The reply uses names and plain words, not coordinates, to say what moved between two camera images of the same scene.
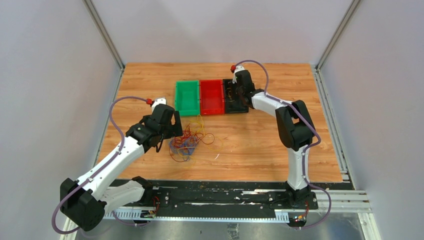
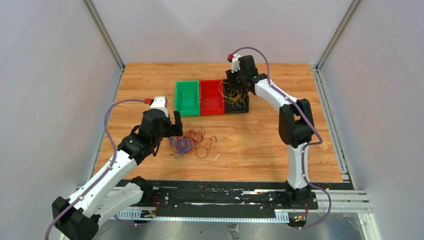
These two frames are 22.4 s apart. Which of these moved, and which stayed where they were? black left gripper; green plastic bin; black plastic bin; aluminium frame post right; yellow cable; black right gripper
Moved: black right gripper; yellow cable
Stayed: black left gripper; black plastic bin; green plastic bin; aluminium frame post right
